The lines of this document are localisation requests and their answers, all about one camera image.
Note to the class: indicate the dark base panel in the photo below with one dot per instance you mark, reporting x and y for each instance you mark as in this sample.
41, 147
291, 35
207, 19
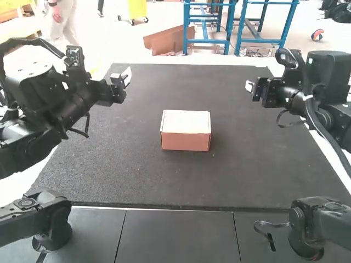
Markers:
178, 238
246, 246
93, 235

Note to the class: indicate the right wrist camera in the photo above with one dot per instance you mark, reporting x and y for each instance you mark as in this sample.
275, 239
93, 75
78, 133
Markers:
297, 56

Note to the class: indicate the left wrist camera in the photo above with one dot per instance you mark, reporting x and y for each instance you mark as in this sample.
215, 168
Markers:
74, 56

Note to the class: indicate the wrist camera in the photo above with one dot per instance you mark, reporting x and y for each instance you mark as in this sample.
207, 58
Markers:
74, 56
297, 56

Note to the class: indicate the person's legs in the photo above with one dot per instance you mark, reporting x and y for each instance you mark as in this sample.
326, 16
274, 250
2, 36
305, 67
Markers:
68, 24
101, 8

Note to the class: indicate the yellow tool cart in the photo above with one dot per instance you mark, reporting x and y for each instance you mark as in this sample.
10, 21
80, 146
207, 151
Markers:
135, 8

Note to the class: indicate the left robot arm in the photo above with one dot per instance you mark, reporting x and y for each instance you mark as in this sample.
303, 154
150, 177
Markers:
35, 109

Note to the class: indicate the brown cardboard sheet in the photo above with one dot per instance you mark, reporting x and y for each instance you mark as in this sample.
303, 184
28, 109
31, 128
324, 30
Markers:
167, 39

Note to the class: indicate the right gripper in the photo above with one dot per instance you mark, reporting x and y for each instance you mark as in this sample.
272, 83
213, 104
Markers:
270, 93

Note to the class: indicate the colourful ball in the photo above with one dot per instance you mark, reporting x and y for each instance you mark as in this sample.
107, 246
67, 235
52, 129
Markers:
317, 35

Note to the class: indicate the cardboard box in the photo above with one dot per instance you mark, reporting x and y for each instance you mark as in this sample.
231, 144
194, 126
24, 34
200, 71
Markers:
186, 131

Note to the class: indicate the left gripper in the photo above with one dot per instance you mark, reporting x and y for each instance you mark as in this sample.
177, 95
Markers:
109, 94

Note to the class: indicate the blue metal workbench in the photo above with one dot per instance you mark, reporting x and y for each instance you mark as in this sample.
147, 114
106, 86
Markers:
186, 27
288, 27

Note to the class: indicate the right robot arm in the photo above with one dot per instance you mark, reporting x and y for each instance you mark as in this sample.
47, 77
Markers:
329, 82

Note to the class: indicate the black bag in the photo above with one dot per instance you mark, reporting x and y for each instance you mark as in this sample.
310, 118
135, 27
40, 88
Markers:
340, 13

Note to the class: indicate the black mat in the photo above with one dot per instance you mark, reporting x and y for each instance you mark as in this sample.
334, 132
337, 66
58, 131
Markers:
137, 170

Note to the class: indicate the person's hand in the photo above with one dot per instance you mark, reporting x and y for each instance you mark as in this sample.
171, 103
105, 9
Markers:
57, 13

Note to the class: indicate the wooden crate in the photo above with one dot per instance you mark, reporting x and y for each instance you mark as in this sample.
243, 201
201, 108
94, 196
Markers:
13, 11

